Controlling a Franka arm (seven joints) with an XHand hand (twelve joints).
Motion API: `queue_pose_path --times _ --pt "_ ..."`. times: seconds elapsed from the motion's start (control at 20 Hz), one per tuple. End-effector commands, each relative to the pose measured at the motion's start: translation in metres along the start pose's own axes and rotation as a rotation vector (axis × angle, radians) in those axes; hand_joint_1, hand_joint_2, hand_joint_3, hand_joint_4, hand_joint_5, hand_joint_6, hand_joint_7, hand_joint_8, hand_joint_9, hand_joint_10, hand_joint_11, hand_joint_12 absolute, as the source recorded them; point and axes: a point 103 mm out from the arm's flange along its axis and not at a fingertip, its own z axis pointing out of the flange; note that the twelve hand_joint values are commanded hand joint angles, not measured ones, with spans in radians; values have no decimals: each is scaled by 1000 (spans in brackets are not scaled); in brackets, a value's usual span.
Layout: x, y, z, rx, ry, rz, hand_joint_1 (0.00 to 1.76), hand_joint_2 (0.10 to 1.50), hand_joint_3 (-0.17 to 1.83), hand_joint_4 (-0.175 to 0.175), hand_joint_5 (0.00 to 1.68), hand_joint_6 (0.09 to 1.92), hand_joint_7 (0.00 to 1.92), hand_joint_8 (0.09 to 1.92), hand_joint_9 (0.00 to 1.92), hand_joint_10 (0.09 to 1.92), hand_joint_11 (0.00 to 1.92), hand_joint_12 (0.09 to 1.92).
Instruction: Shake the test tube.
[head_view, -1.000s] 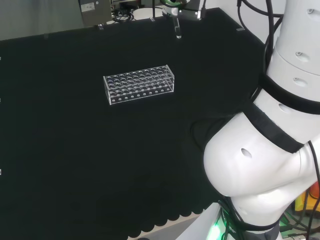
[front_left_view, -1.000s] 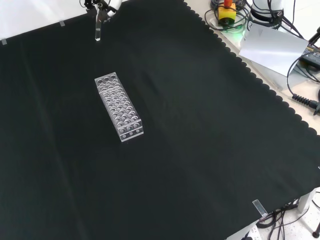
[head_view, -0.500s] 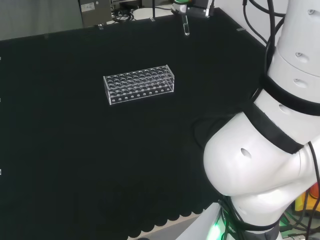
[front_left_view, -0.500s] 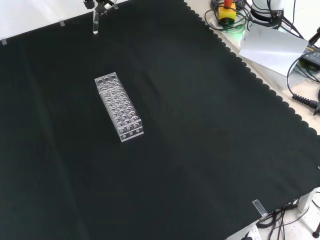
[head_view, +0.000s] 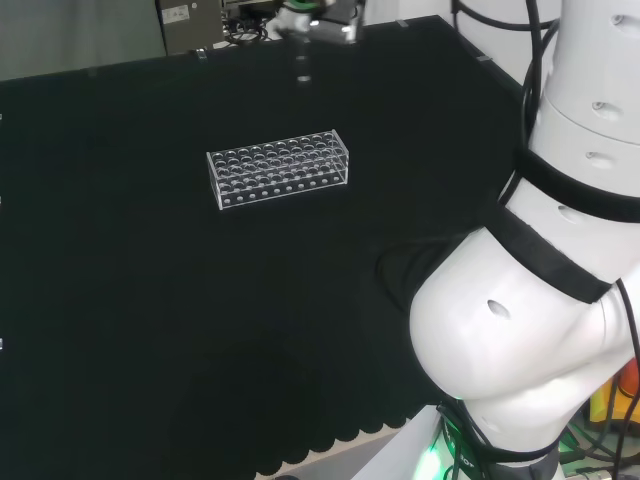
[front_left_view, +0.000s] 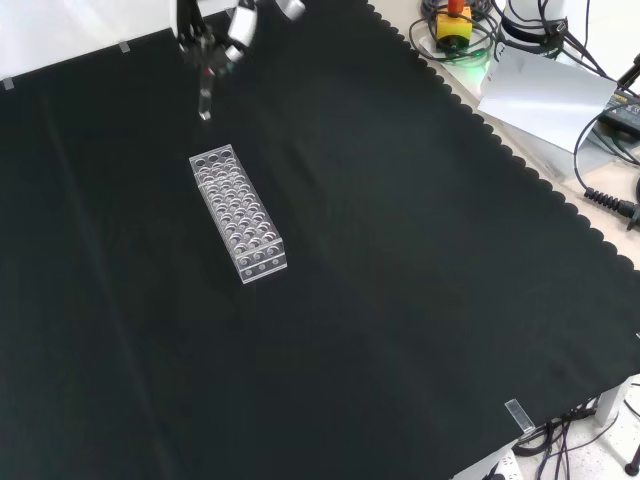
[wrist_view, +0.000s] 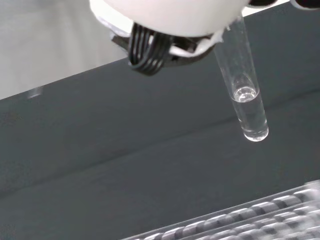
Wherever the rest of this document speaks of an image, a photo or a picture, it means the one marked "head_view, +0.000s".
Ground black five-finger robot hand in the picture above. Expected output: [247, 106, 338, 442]
[272, 0, 364, 47]

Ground black bench cloth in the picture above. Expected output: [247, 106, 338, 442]
[0, 13, 539, 480]

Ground black background cables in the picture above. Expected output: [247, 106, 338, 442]
[222, 12, 274, 49]

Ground clear plastic test tube rack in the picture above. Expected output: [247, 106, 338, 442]
[205, 129, 349, 212]

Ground grey metal cabinet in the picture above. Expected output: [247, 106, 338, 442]
[154, 0, 224, 55]

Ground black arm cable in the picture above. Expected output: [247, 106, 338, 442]
[451, 0, 562, 151]

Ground clear glass test tube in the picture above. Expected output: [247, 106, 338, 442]
[293, 39, 315, 87]

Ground yellow emergency stop button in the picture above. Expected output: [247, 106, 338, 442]
[587, 367, 640, 426]

